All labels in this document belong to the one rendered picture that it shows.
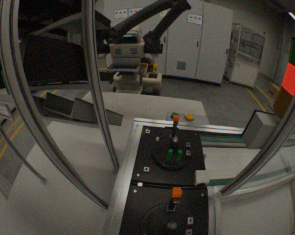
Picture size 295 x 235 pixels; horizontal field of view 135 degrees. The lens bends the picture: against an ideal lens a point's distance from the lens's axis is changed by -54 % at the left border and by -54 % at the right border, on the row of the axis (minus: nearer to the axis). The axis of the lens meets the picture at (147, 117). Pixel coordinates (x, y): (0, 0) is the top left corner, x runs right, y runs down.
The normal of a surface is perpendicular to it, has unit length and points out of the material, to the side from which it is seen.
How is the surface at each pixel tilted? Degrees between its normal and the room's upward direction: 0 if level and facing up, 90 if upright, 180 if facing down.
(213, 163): 0
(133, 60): 90
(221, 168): 0
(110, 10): 90
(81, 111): 90
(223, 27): 90
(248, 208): 0
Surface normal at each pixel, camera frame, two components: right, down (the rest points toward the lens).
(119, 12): -0.15, 0.63
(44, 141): 0.99, 0.10
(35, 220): 0.02, -0.77
